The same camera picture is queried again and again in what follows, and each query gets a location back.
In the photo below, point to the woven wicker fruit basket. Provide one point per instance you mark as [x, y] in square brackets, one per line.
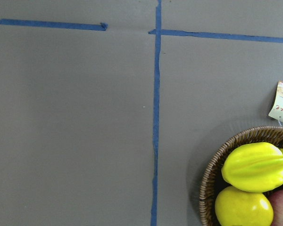
[212, 181]

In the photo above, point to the yellow star fruit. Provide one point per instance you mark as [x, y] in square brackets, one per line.
[255, 167]

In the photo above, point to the yellow orange pear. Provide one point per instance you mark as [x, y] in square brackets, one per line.
[234, 207]

